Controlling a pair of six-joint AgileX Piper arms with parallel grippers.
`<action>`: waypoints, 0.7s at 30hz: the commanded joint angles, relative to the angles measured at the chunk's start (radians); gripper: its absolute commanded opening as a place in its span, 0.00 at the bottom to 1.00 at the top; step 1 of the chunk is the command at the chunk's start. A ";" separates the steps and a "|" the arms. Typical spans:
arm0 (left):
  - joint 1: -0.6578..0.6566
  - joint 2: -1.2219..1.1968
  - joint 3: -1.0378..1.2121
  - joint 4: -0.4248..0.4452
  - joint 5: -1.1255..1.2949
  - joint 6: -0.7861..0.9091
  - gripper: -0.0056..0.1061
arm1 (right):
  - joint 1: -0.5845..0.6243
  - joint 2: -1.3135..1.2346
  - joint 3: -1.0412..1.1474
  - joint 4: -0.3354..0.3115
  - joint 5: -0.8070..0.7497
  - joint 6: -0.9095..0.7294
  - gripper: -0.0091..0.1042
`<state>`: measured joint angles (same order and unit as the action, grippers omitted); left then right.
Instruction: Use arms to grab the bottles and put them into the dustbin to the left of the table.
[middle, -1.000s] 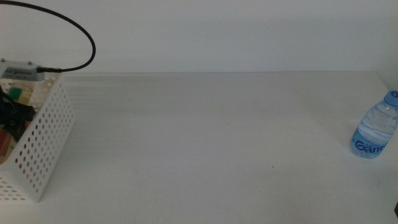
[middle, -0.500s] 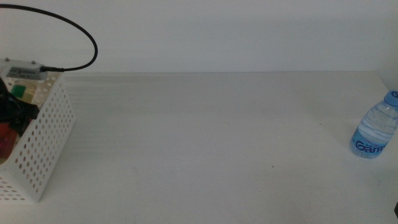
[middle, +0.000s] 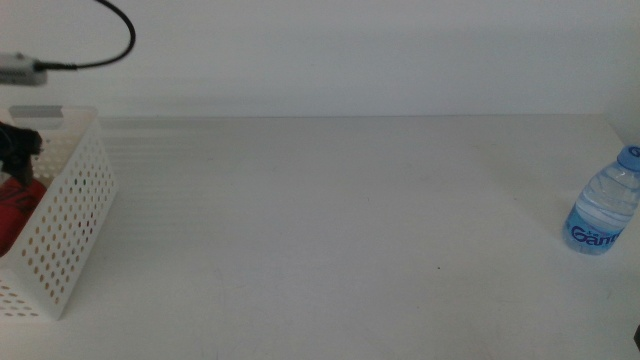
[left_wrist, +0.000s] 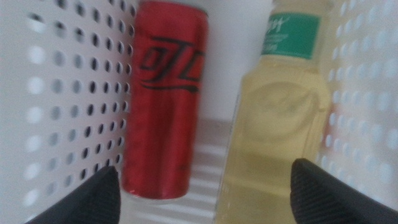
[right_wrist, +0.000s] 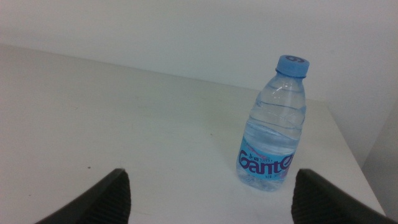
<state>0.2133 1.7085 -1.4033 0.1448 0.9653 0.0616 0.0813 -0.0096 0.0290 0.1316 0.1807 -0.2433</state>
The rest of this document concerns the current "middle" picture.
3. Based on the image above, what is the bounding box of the red soda can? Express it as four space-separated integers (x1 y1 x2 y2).
0 174 49 259

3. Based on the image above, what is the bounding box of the blue cap water bottle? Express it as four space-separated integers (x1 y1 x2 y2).
562 144 640 256

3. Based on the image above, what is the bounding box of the white perforated plastic basket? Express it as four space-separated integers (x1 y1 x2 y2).
0 104 119 321

